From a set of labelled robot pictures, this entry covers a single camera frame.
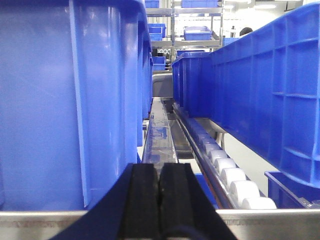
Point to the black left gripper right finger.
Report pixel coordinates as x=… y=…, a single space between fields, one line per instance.
x=185 y=211

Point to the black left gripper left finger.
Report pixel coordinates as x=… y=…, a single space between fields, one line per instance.
x=129 y=211

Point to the blue box lower right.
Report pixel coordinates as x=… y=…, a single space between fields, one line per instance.
x=289 y=194

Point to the blue shelf box left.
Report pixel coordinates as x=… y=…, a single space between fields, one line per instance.
x=75 y=86

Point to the blue shelf box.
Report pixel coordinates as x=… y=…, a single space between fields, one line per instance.
x=264 y=89
x=75 y=86

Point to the blue shelf box right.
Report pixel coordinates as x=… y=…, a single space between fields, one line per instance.
x=264 y=89

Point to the white roller track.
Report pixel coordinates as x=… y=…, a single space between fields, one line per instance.
x=232 y=188

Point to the blue bin on background rack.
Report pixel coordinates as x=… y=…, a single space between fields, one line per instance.
x=197 y=33

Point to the metal shelf divider rail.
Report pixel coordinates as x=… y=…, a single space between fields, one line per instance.
x=159 y=147

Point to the metal shelf front rail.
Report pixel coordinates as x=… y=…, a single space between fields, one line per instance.
x=266 y=224

